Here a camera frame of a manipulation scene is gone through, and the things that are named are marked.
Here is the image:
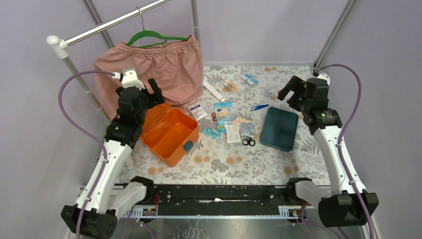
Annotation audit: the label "orange plastic medicine box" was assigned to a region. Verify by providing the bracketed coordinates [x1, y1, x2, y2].
[140, 103, 199, 167]

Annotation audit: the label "alcohol wipes bag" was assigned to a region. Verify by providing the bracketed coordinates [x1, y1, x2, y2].
[234, 70, 259, 87]

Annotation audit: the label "clear bag of plasters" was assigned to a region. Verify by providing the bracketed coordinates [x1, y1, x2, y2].
[240, 122, 256, 138]

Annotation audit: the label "blue cotton swab pack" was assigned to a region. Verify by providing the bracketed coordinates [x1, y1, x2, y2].
[214, 102, 234, 133]

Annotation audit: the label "bagged latex gloves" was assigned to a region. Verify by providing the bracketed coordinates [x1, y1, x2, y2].
[233, 117, 250, 126]

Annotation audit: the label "gauze pad packet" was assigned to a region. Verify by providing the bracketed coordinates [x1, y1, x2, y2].
[224, 122, 241, 144]

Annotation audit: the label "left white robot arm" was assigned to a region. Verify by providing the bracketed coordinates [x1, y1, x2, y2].
[58, 68, 165, 239]

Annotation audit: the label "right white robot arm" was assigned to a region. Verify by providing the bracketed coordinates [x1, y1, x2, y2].
[278, 76, 379, 228]

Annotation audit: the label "white blue medicine sachet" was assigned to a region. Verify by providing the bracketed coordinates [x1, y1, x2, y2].
[187, 102, 208, 121]

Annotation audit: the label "pink fabric shorts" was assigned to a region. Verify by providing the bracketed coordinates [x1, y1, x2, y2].
[93, 34, 203, 106]

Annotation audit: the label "teal divided tray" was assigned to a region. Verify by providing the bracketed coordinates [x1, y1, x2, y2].
[259, 107, 299, 152]

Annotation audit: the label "white rectangular box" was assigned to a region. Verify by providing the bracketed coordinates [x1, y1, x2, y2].
[203, 76, 226, 103]

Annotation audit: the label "green clothes hanger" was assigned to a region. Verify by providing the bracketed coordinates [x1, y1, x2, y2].
[125, 7, 190, 48]

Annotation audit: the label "floral table mat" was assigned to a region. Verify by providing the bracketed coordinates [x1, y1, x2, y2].
[118, 66, 330, 185]

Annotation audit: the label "silver clothes rack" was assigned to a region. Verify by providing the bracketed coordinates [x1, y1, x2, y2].
[46, 0, 201, 123]

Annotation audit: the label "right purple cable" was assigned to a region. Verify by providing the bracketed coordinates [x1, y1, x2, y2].
[301, 64, 376, 239]

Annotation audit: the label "purple cable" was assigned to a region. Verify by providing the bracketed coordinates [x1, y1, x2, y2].
[301, 64, 376, 239]
[58, 70, 121, 239]

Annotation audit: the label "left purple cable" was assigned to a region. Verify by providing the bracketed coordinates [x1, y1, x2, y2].
[58, 70, 121, 239]

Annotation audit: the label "black handled scissors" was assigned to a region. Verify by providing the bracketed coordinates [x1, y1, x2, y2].
[242, 136, 256, 146]

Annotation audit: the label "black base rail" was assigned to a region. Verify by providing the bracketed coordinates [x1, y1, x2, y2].
[131, 176, 303, 220]

